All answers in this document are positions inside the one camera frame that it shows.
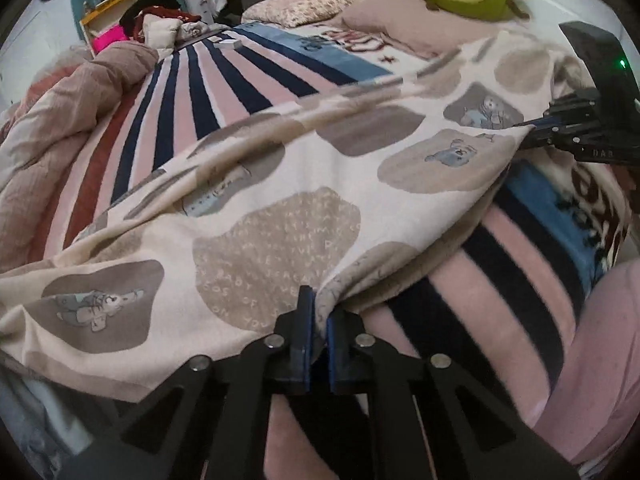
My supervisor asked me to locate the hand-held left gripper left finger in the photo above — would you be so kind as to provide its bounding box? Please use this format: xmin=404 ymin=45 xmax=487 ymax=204
xmin=55 ymin=285 xmax=318 ymax=480

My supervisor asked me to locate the person's pink-clothed leg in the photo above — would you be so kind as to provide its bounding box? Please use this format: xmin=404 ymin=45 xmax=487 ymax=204
xmin=532 ymin=260 xmax=640 ymax=466

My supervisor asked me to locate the white padded jacket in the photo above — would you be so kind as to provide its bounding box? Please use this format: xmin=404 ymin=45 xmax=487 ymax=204
xmin=142 ymin=12 xmax=185 ymax=48

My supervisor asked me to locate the pink quilted blanket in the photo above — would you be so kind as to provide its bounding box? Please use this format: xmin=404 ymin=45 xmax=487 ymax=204
xmin=342 ymin=0 xmax=506 ymax=58

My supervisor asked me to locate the light blue cloth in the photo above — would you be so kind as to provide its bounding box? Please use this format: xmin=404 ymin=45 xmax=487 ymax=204
xmin=0 ymin=350 xmax=121 ymax=463

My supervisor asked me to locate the yellow shelf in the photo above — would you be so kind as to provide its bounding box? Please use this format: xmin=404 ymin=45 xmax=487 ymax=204
xmin=80 ymin=0 xmax=140 ymax=56

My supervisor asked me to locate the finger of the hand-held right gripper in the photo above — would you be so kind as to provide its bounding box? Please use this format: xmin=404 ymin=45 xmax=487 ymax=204
xmin=515 ymin=89 xmax=603 ymax=130
xmin=522 ymin=127 xmax=640 ymax=165

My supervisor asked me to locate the floral pillow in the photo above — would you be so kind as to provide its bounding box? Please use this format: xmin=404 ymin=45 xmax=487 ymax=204
xmin=242 ymin=0 xmax=371 ymax=28

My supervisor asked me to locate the beige comforter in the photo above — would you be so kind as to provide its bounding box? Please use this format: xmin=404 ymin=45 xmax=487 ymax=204
xmin=0 ymin=40 xmax=161 ymax=271

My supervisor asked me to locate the cream bear-print blanket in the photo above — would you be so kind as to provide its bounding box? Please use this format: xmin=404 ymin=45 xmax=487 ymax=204
xmin=0 ymin=30 xmax=591 ymax=403

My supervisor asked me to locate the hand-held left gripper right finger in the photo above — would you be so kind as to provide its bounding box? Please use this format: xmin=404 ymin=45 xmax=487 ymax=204
xmin=326 ymin=307 xmax=581 ymax=480

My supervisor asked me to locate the striped printed blanket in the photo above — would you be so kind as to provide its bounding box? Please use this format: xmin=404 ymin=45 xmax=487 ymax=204
xmin=25 ymin=21 xmax=633 ymax=480

